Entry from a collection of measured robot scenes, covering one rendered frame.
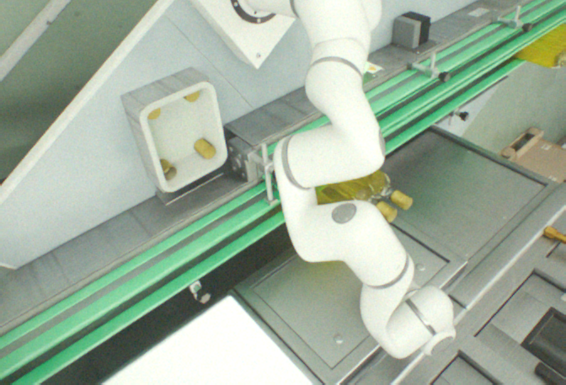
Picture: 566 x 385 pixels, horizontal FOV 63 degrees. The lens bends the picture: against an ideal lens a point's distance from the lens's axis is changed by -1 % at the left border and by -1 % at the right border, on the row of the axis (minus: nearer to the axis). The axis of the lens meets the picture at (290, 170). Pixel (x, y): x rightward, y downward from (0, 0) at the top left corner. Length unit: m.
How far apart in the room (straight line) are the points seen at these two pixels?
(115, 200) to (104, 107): 0.23
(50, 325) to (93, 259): 0.15
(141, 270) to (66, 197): 0.22
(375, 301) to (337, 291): 0.38
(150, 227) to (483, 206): 0.91
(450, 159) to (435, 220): 0.29
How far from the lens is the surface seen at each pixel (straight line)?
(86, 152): 1.05
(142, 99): 0.98
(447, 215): 1.39
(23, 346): 1.03
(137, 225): 1.11
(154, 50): 1.02
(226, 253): 1.11
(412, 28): 1.49
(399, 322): 0.84
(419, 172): 1.51
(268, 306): 1.11
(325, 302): 1.12
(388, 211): 1.12
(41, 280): 1.09
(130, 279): 1.03
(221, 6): 1.01
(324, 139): 0.65
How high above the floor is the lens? 1.63
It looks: 38 degrees down
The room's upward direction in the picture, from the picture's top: 125 degrees clockwise
